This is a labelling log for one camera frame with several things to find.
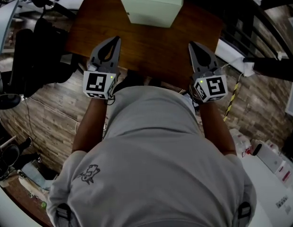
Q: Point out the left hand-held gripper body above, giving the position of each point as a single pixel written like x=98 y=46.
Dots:
x=97 y=84

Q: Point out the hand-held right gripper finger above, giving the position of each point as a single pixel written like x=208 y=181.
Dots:
x=208 y=52
x=193 y=58

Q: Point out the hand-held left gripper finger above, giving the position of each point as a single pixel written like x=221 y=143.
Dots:
x=99 y=49
x=118 y=53

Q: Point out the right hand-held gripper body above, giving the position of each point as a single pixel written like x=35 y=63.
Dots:
x=213 y=86

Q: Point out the pale green box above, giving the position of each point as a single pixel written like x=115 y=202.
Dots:
x=151 y=6

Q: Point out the person's right forearm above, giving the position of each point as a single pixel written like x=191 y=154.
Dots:
x=217 y=129

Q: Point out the person's left forearm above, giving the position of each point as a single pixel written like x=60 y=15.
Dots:
x=92 y=126

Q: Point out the white ledge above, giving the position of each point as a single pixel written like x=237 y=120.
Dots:
x=229 y=53

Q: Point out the yellow black striped strip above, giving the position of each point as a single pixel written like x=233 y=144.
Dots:
x=231 y=100

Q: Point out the person's black trousers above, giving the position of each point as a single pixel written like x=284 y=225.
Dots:
x=134 y=79

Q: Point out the black office chair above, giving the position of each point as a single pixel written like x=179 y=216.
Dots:
x=40 y=60

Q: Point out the black metal railing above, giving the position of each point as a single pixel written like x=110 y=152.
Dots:
x=271 y=67

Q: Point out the clear plastic bag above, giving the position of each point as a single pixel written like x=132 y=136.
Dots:
x=242 y=142

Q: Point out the white cabinet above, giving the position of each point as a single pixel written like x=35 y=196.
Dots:
x=292 y=100

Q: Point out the person's grey shirt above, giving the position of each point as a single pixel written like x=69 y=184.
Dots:
x=151 y=162

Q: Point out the white cardboard box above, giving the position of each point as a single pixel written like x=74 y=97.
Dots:
x=271 y=162

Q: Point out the white table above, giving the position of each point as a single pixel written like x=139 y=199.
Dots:
x=262 y=197

